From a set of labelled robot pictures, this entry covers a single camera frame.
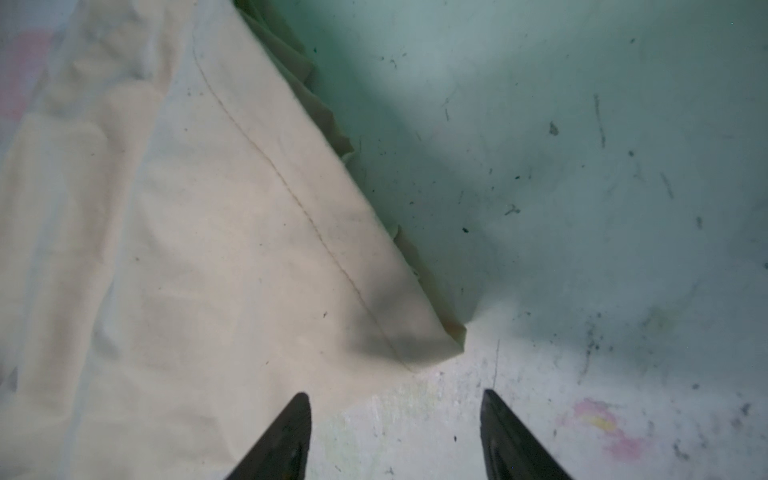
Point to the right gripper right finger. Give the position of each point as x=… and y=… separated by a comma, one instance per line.
x=511, y=451

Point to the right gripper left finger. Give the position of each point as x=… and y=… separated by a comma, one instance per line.
x=281, y=453

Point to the beige shorts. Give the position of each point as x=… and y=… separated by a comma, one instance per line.
x=182, y=251

